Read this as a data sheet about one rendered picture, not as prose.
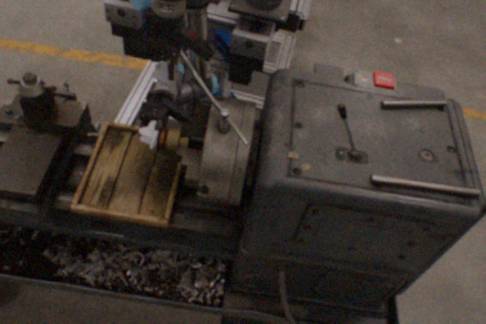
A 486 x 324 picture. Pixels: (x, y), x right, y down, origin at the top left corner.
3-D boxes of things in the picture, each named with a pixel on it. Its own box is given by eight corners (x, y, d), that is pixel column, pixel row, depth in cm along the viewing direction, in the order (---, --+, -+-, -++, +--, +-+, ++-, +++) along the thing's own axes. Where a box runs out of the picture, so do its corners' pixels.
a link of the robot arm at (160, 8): (188, -10, 107) (181, 6, 100) (187, 9, 110) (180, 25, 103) (156, -15, 106) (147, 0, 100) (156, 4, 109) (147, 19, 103)
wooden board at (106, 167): (189, 141, 167) (189, 134, 164) (167, 229, 144) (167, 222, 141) (106, 127, 166) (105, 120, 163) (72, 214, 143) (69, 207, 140)
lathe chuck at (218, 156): (238, 127, 160) (248, 80, 132) (224, 215, 147) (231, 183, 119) (213, 123, 160) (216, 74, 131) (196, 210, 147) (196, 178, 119)
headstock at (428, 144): (409, 162, 174) (459, 87, 144) (428, 283, 144) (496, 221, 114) (254, 136, 173) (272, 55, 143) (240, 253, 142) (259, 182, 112)
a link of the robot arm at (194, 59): (197, -48, 147) (207, 85, 177) (166, -41, 142) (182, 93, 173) (216, -38, 139) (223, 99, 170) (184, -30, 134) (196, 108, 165)
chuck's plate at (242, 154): (249, 129, 160) (260, 82, 132) (235, 217, 148) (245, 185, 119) (238, 127, 160) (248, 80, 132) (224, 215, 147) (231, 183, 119)
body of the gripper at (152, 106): (139, 130, 145) (148, 103, 152) (165, 135, 145) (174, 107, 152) (137, 114, 139) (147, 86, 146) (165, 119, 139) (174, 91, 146)
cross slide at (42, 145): (84, 102, 165) (83, 92, 161) (37, 203, 138) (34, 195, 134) (38, 94, 164) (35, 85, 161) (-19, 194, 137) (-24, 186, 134)
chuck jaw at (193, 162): (214, 151, 135) (209, 184, 128) (214, 162, 139) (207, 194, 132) (177, 145, 135) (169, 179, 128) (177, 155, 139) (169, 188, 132)
